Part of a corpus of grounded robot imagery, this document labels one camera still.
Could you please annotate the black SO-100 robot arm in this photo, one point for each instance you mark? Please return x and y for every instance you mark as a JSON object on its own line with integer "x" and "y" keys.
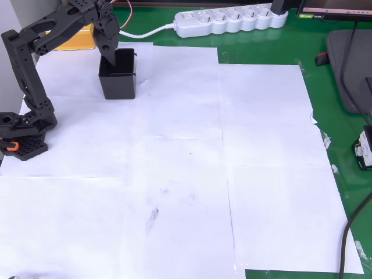
{"x": 26, "y": 75}

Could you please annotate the white multi-socket power strip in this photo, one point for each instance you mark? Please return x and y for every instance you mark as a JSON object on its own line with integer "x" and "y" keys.
{"x": 229, "y": 23}

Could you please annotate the yellow cardboard box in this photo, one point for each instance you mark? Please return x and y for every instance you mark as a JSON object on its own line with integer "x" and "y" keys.
{"x": 82, "y": 40}

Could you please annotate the orange black table clamp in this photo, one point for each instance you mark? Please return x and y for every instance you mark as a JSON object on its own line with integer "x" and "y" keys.
{"x": 11, "y": 146}

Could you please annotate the black square container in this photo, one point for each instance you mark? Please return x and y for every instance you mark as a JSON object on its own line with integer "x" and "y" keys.
{"x": 119, "y": 87}

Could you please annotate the black plug adapter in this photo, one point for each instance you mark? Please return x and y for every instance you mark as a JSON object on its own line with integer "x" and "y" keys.
{"x": 279, "y": 6}

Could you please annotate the white paper table cover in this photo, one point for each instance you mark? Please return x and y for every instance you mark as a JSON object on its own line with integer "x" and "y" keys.
{"x": 261, "y": 145}

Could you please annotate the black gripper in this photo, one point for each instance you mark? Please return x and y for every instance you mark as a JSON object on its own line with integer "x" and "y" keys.
{"x": 107, "y": 46}

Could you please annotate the small black green device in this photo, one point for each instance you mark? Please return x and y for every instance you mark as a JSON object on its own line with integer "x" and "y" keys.
{"x": 364, "y": 148}

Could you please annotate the black computer monitor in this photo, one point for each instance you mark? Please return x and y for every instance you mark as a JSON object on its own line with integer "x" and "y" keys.
{"x": 334, "y": 10}

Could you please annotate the gray laptop sleeve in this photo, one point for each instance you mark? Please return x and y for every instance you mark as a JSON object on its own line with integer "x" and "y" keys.
{"x": 337, "y": 72}

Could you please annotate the red black tag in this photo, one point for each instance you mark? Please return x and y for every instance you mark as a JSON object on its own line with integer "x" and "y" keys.
{"x": 322, "y": 59}

